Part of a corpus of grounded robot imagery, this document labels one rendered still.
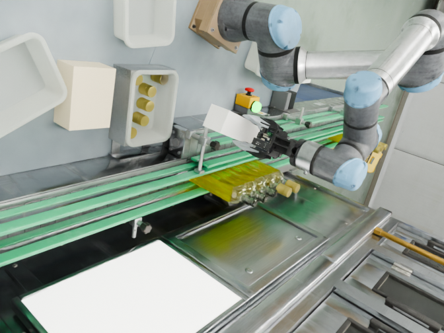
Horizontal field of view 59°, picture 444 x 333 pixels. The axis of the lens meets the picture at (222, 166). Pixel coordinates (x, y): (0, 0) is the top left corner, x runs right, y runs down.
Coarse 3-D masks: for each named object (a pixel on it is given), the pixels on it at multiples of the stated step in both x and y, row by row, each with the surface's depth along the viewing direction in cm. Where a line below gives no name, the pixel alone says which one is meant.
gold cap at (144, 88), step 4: (144, 84) 116; (140, 88) 116; (144, 88) 115; (148, 88) 114; (152, 88) 115; (140, 92) 117; (144, 92) 115; (148, 92) 114; (152, 92) 116; (156, 92) 117; (152, 96) 116
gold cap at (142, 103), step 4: (140, 100) 117; (144, 100) 117; (148, 100) 116; (136, 104) 118; (140, 104) 117; (144, 104) 116; (148, 104) 116; (152, 104) 117; (140, 108) 119; (144, 108) 116; (148, 108) 117; (152, 108) 118
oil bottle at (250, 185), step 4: (220, 172) 132; (224, 172) 132; (228, 172) 132; (232, 172) 133; (228, 176) 130; (232, 176) 130; (236, 176) 130; (240, 176) 131; (236, 180) 128; (240, 180) 128; (244, 180) 129; (248, 180) 129; (244, 184) 126; (248, 184) 127; (252, 184) 127; (248, 188) 126; (252, 188) 127; (248, 192) 126
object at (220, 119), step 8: (208, 112) 101; (216, 112) 99; (224, 112) 98; (232, 112) 99; (208, 120) 100; (216, 120) 99; (224, 120) 98; (232, 120) 100; (240, 120) 103; (248, 120) 106; (216, 128) 99; (224, 128) 98; (232, 128) 101; (240, 128) 104; (248, 128) 107; (256, 128) 110; (232, 136) 103; (240, 136) 106; (248, 136) 109; (256, 136) 112
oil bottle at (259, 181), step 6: (228, 168) 136; (234, 168) 136; (240, 168) 137; (240, 174) 133; (246, 174) 133; (252, 174) 134; (258, 174) 135; (252, 180) 131; (258, 180) 130; (264, 180) 132; (258, 186) 130
